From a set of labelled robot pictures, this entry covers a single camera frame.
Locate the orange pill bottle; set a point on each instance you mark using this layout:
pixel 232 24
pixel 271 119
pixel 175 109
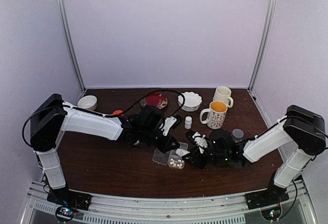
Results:
pixel 118 112

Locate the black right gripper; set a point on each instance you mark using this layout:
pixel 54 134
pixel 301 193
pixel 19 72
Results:
pixel 198 162

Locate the floral mug yellow inside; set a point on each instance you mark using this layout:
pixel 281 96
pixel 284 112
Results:
pixel 214 115

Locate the white scalloped bowl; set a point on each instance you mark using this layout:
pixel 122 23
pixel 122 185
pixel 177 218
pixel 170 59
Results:
pixel 192 101

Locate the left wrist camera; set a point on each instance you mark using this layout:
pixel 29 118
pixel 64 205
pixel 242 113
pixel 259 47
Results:
pixel 169 123

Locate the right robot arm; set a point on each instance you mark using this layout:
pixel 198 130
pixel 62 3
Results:
pixel 303 127

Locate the small white pill bottle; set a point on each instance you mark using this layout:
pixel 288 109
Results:
pixel 182 152

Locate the clear plastic pill organizer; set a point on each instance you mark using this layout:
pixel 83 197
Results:
pixel 163 158

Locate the cream textured mug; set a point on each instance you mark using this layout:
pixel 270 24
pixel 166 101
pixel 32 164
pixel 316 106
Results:
pixel 223 94

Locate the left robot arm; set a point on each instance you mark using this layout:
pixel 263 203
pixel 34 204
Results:
pixel 55 116

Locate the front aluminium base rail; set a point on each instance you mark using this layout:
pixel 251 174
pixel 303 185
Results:
pixel 231 208

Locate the aluminium frame post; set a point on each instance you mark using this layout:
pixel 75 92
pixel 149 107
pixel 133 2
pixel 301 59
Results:
pixel 270 12
pixel 69 43

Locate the right aluminium frame post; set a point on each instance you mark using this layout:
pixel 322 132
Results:
pixel 270 12

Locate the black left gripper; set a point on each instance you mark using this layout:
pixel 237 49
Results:
pixel 166 147

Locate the left aluminium frame post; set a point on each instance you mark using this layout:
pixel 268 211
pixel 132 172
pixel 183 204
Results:
pixel 69 43

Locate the red floral plate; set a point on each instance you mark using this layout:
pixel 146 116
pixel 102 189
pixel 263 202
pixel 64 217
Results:
pixel 158 100

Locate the amber bottle grey cap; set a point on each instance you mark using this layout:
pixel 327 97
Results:
pixel 237 135

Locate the plain white ceramic bowl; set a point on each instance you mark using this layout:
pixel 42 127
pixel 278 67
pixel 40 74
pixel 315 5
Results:
pixel 88 102

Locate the white pills in organizer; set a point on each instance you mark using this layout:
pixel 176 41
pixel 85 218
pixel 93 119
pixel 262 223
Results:
pixel 176 163

